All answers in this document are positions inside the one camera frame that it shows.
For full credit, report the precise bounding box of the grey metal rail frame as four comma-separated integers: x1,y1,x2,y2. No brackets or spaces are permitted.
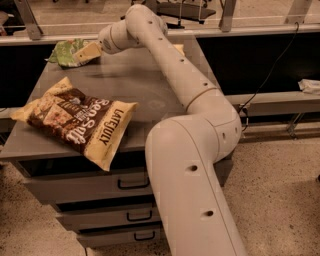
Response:
0,0,320,47

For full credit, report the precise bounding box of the top grey drawer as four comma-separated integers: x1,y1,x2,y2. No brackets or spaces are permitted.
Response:
23,159,234,205

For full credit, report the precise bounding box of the brown Late July chip bag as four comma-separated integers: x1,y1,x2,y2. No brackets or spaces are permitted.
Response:
11,77,138,171

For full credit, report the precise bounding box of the grey drawer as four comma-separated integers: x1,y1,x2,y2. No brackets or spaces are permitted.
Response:
57,202,160,233
77,223,163,248
23,159,234,205

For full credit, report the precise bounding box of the green jalapeno chip bag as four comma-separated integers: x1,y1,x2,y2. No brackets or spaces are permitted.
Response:
47,39,90,68

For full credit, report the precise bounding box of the white packet on ledge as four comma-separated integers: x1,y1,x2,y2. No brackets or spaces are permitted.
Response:
298,79,320,95

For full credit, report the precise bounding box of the black chair base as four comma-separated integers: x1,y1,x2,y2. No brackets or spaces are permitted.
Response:
121,0,216,29

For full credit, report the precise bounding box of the bottom grey drawer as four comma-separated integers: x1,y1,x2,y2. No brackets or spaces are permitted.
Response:
77,223,163,248

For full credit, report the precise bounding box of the yellow sponge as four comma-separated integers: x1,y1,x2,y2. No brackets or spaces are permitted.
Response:
174,44,185,56

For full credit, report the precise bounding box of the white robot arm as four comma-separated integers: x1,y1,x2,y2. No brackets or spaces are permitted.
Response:
98,4,248,256

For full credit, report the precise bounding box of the grey drawer cabinet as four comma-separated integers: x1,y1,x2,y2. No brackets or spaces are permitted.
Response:
1,38,246,256

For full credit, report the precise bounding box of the middle grey drawer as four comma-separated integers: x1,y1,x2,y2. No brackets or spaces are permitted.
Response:
57,202,160,233

